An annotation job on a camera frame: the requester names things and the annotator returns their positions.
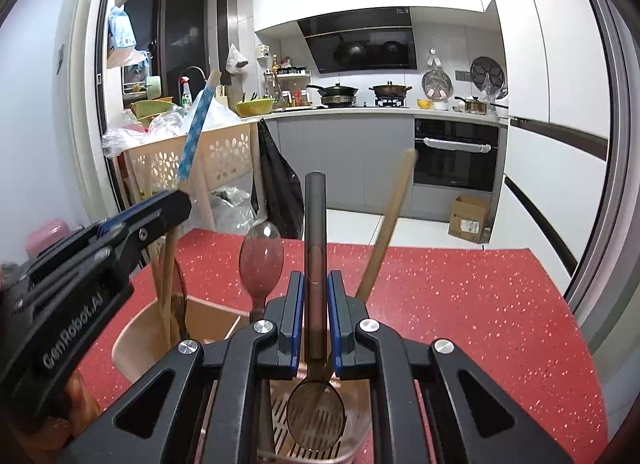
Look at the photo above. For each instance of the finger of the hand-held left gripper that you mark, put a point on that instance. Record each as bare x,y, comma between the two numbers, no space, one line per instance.
130,214
165,216

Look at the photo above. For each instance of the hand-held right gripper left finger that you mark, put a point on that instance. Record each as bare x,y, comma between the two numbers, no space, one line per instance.
300,319

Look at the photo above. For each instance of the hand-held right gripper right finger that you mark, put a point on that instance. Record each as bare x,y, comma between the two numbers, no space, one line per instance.
334,324

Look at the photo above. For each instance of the beige plastic utensil holder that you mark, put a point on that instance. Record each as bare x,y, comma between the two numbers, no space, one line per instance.
215,316

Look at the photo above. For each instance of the blue patterned chopstick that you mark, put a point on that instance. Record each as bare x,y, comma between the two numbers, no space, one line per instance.
197,129

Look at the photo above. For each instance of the person's left hand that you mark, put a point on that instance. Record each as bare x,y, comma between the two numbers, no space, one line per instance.
82,406

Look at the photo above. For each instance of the clear plastic bag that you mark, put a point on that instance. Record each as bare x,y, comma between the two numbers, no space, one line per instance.
125,137
232,211

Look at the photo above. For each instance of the pink plastic stool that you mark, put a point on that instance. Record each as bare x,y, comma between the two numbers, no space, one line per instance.
47,234

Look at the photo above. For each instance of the beige plastic storage trolley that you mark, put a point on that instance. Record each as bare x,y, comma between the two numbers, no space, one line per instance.
225,149

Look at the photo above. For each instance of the green plastic basin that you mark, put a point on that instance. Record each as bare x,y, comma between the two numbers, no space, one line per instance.
150,112

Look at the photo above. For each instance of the large white plastic bag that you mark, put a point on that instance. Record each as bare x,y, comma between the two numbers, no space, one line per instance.
220,117

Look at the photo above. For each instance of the white spray bottle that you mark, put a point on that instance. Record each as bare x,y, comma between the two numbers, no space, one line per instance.
186,99

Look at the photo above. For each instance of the black plastic bag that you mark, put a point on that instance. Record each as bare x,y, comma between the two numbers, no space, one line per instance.
280,184

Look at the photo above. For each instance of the pale green cup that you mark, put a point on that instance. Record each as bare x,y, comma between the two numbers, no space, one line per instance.
153,87

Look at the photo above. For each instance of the yellow-green plastic basket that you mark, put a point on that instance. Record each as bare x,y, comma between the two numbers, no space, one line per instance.
254,107

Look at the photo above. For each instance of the black kitchen faucet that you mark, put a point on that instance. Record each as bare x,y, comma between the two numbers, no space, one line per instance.
192,68

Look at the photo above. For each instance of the grey kitchen cabinets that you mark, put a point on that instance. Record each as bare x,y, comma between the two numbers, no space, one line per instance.
340,159

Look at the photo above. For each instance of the cardboard box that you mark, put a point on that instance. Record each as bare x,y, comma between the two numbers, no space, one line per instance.
470,224

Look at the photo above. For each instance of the small white plastic bag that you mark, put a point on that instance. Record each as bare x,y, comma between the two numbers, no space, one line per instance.
235,62

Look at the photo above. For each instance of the white spice rack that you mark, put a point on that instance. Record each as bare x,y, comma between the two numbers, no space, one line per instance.
295,89

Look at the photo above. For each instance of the blue hanging bag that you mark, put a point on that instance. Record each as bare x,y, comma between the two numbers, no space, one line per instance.
121,29

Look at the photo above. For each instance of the black built-in oven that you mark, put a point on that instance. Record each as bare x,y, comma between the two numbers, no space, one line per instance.
455,169

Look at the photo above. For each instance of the black wok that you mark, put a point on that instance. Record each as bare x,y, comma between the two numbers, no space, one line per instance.
337,92

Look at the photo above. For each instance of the gas stove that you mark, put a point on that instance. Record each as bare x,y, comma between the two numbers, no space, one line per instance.
365,103

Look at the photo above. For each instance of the yellow bowl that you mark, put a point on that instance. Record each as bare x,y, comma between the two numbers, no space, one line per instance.
424,103

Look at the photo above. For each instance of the brown lidded cooking pot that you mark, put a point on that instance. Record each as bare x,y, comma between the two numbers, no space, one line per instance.
390,90

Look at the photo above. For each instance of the steel pot with lid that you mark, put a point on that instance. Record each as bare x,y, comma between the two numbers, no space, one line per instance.
472,105

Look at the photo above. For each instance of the round steel steamer plate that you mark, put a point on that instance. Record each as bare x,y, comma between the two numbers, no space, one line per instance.
436,82

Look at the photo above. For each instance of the black range hood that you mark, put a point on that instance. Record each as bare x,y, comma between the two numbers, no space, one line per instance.
350,24

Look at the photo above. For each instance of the round dark divided tray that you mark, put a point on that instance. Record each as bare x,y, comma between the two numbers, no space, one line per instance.
487,70

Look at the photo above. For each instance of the grey sliding door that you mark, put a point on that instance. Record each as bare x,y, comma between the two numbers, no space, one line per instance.
615,194

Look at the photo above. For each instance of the white refrigerator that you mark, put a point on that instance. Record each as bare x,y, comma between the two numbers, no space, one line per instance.
540,69

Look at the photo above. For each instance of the grey door frame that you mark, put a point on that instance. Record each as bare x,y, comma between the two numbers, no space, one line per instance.
85,94

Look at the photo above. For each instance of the grey wall switch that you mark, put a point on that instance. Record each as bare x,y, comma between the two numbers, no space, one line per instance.
60,59

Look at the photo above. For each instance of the white wall box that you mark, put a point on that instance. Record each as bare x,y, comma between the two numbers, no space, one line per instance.
263,52

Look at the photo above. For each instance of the white wall hook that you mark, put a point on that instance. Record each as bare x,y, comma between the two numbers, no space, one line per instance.
434,52

